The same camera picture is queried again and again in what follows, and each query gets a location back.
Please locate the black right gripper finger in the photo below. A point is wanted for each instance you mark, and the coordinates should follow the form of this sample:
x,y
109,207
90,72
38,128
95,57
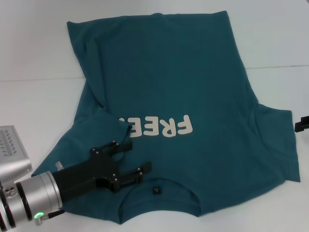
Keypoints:
x,y
303,126

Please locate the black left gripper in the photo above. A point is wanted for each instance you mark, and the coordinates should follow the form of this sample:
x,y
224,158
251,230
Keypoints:
x,y
96,169

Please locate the teal t-shirt with FREE print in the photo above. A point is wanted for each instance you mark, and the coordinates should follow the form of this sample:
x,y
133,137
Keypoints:
x,y
181,72

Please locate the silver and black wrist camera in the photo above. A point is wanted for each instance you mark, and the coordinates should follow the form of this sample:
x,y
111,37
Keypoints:
x,y
12,149

